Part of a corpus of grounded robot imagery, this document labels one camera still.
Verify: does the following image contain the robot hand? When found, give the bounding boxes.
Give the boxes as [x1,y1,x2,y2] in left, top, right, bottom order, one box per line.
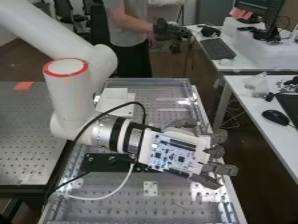
[136,119,241,191]

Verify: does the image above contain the small white block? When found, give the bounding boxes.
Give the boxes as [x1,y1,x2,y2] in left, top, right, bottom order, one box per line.
[142,180,160,197]

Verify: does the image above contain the clear box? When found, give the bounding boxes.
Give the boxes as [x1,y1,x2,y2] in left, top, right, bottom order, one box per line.
[37,77,247,224]

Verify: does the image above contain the black plate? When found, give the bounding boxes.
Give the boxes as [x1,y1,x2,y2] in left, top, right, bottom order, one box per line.
[82,152,150,174]

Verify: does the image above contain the white desk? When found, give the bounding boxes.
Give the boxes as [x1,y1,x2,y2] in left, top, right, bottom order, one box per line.
[211,74,298,185]
[185,22,298,75]

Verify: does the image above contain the small white box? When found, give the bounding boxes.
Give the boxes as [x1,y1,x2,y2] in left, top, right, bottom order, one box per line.
[94,87,137,118]

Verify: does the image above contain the black mouse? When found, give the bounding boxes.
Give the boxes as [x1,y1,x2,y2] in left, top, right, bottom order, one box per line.
[261,109,291,127]

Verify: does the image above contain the clear plastic bag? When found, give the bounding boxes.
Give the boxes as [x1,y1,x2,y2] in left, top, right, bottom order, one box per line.
[242,71,271,98]

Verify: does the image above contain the black keyboard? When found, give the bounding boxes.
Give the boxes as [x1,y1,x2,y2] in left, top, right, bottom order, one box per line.
[198,37,239,61]

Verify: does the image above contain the black headphones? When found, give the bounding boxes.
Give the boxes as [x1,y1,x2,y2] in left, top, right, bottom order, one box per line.
[198,25,222,38]

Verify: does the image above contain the person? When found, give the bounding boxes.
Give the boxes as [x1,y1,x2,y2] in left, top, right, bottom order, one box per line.
[101,0,157,80]

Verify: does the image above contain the orange tape piece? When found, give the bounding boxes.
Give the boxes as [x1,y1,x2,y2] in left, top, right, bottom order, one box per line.
[12,81,36,92]

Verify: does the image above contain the pink sticky notes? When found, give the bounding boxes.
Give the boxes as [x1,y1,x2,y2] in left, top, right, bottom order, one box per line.
[229,7,254,21]

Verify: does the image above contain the black monitor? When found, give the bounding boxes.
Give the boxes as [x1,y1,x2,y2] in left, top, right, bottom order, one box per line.
[231,0,287,42]

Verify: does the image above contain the black chair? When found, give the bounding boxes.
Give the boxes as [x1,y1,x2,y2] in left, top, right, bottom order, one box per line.
[52,0,97,35]

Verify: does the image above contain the black cable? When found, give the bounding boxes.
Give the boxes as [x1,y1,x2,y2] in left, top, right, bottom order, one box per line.
[70,101,148,145]

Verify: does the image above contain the white cable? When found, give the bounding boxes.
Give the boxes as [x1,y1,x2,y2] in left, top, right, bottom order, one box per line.
[58,160,137,202]

